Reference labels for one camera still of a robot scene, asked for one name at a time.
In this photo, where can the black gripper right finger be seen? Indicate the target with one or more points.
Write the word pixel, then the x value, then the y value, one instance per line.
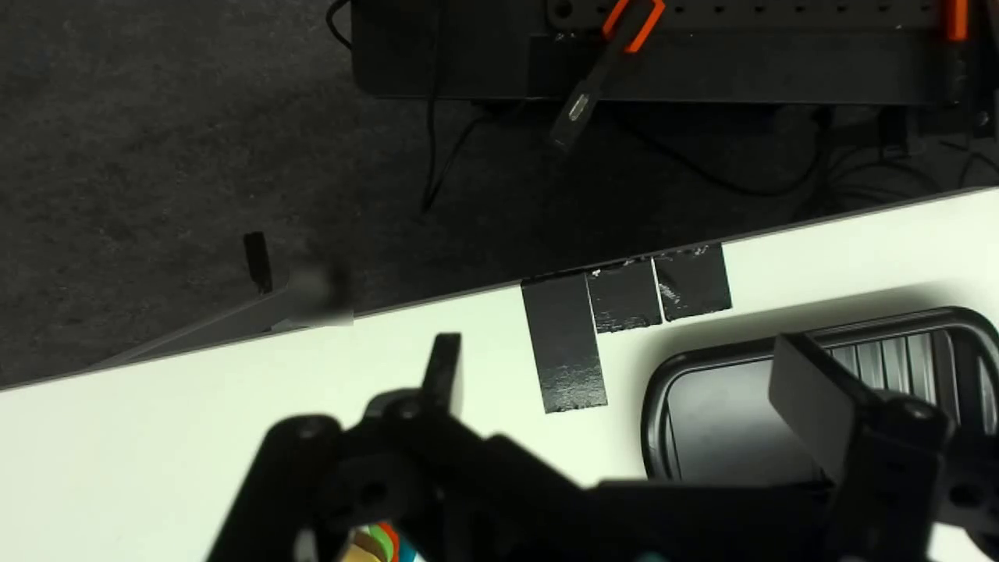
pixel 833 413

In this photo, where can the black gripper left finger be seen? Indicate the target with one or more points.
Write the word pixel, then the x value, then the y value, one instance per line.
pixel 441 368

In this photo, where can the black tape strip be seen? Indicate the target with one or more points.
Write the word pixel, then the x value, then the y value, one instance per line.
pixel 562 342

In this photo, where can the black plastic tray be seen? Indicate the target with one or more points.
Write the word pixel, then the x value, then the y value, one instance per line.
pixel 708 413

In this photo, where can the grey metal table leg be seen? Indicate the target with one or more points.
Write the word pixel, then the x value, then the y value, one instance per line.
pixel 301 299

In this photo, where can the black tape square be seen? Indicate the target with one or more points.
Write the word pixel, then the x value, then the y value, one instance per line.
pixel 690 282
pixel 625 296

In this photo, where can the black tape square right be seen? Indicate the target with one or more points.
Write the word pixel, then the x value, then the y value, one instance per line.
pixel 690 282

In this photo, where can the black orange clamp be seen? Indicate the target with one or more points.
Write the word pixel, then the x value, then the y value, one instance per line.
pixel 625 33

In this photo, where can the black perforated board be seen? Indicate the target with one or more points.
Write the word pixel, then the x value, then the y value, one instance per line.
pixel 703 50

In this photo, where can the orange clamp right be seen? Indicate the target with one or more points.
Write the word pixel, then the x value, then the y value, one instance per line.
pixel 957 21

